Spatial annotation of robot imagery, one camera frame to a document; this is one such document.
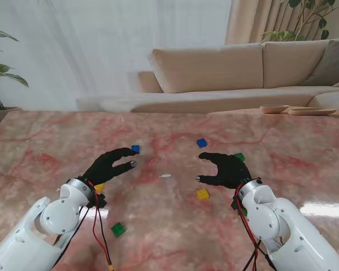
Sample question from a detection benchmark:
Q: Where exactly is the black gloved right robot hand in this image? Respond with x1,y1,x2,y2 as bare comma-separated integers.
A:
196,151,253,189

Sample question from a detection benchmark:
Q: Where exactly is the black wire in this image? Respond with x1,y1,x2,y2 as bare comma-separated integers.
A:
53,206,114,268
237,208,277,271

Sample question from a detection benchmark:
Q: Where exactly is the large-leaf green houseplant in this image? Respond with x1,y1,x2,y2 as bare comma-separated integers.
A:
0,27,29,111

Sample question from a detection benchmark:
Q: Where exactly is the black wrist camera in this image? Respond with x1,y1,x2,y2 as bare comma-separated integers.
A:
232,196,244,217
93,193,107,209

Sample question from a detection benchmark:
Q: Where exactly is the wooden bowl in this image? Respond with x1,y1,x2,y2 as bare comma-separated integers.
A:
259,104,290,114

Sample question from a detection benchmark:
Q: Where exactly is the beige sofa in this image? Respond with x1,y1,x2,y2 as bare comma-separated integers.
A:
76,38,339,114

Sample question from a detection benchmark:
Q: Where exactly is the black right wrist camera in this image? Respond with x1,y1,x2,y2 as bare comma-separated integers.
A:
232,196,244,217

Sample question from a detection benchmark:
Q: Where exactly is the sheer white curtain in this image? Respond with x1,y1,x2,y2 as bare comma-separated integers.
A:
0,0,232,112

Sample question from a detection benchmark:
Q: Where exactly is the beige curtain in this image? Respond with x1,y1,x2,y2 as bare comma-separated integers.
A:
224,0,339,45

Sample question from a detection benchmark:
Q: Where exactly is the red wire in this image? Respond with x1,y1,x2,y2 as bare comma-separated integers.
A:
233,185,262,271
87,180,114,271

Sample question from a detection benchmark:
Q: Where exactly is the grey sofa cushion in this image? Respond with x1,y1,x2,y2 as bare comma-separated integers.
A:
301,40,339,87

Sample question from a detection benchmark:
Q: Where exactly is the pale plant pot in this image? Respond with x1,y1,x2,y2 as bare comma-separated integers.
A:
0,106,22,130

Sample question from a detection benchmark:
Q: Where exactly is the flat wooden tray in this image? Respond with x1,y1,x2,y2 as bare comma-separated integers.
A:
288,107,337,116

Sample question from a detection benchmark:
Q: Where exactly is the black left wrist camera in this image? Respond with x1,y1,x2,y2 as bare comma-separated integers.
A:
93,193,107,209

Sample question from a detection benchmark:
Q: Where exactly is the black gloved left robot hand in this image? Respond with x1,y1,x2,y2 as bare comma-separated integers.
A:
82,147,140,187

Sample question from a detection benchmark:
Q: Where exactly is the tall leafy branch plant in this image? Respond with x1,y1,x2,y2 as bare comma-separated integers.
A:
261,0,339,43

